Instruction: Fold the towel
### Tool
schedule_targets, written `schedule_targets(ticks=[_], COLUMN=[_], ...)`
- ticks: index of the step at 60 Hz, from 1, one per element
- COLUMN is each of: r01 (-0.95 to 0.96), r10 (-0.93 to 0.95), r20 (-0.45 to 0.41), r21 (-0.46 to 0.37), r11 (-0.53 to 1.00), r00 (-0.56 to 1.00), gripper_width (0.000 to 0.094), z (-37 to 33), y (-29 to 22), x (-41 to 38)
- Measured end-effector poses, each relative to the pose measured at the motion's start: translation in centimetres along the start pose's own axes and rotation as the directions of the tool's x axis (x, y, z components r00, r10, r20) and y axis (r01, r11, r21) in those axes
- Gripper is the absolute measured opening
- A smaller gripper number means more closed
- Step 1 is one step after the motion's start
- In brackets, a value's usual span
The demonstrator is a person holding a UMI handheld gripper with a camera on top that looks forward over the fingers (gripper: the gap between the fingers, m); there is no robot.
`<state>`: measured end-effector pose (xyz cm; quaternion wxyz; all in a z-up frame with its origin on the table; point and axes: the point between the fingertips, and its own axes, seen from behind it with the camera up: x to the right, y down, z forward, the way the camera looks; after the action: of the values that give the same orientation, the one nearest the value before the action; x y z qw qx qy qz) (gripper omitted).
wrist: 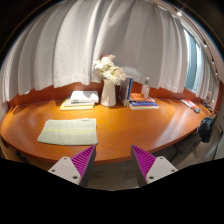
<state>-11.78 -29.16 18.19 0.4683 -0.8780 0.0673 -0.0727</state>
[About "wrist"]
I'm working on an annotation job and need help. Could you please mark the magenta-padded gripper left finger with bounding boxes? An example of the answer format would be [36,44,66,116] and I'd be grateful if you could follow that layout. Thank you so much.
[48,144,98,188]

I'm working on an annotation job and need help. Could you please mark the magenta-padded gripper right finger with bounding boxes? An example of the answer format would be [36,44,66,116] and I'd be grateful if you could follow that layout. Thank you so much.
[130,144,179,188]

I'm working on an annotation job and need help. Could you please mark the light green towel yellow stripe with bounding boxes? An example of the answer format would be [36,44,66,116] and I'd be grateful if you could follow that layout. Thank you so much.
[36,118,99,146]

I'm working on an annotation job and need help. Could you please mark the yellow book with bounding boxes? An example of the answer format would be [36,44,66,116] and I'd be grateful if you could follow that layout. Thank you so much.
[59,101,96,111]

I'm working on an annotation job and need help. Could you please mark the blue flat book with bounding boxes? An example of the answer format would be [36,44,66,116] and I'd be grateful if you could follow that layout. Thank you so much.
[129,100,160,111]

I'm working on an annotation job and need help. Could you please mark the grey book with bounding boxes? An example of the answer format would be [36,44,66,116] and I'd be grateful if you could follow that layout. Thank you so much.
[63,97,96,108]

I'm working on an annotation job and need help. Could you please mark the orange book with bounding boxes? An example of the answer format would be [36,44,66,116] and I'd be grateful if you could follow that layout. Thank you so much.
[129,92,156,103]

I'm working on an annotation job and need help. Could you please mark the white book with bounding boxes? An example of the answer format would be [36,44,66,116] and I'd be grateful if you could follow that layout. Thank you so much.
[70,90,100,104]

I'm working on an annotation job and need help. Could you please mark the clear plastic bottle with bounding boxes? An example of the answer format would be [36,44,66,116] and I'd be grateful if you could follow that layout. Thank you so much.
[140,76,151,99]

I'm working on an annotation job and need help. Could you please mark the white ceramic vase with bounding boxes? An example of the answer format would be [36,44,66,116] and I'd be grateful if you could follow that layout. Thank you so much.
[100,79,117,108]

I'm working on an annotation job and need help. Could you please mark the red book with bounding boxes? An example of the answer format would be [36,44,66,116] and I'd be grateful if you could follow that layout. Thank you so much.
[180,98,198,110]

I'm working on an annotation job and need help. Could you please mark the dark upright book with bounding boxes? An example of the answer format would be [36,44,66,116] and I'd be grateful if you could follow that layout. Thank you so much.
[118,77,131,107]

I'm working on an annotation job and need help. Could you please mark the blue upright book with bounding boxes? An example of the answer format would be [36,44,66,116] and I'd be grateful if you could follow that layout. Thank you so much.
[126,77,134,101]

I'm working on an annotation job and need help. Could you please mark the white flower bouquet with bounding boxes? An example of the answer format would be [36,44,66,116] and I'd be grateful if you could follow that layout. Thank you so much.
[93,54,129,85]

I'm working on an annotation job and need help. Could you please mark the glass window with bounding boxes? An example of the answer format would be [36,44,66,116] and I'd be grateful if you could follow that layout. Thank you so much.
[183,29,203,94]

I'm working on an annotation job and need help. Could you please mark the white pleated curtain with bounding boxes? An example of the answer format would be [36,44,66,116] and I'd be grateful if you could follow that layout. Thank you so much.
[0,0,221,105]

